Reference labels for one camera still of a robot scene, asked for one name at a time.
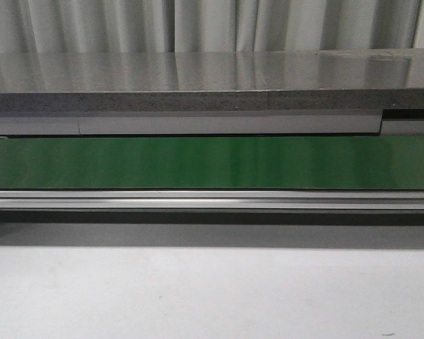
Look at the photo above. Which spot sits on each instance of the green conveyor belt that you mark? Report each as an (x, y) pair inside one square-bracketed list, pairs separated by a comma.
[(217, 162)]

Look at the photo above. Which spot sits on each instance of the grey stone slab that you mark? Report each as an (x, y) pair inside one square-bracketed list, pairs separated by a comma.
[(212, 81)]

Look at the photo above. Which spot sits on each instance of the grey curtain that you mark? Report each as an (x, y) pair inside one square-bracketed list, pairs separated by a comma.
[(208, 26)]

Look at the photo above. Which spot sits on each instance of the aluminium conveyor front rail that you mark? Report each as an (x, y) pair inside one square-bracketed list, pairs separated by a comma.
[(222, 200)]

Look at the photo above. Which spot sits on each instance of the grey conveyor back rail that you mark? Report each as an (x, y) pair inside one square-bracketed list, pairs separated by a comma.
[(409, 122)]

